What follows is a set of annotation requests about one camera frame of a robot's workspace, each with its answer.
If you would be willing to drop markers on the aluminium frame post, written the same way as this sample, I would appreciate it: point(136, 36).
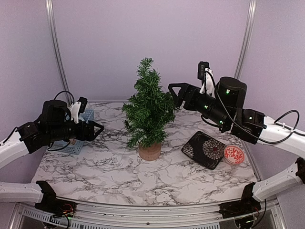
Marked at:
point(248, 31)
point(55, 43)

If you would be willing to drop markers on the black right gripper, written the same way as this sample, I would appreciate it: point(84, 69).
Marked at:
point(185, 93)

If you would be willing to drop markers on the light blue plastic basket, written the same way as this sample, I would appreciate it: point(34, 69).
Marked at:
point(61, 146)

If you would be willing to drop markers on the small green christmas tree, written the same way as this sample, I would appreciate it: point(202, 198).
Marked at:
point(148, 112)

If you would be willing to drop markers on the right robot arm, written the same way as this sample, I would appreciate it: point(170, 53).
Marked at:
point(222, 103)

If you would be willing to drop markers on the black floral rectangular plate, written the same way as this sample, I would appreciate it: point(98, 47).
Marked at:
point(204, 150)

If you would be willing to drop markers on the right aluminium frame post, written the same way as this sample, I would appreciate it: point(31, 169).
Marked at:
point(248, 31)

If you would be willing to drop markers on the aluminium front rail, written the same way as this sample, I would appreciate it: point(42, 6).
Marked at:
point(87, 215)

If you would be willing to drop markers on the red white patterned bowl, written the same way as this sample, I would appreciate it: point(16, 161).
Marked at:
point(234, 155)

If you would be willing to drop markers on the clear string ornament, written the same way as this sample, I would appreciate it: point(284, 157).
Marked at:
point(118, 159)

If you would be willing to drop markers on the beige burlap bow ornament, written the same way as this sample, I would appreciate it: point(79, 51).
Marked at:
point(73, 141)

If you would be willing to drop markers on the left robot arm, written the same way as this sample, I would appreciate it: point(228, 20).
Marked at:
point(57, 122)

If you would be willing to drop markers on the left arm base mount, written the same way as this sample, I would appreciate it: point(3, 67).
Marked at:
point(57, 207)

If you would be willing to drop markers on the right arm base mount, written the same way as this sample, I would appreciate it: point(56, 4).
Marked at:
point(238, 208)

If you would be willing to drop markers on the left aluminium frame post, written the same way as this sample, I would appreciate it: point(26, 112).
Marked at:
point(55, 43)

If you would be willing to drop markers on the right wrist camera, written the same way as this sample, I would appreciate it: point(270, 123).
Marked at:
point(204, 74)

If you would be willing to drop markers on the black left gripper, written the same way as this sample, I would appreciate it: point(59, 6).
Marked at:
point(89, 135)

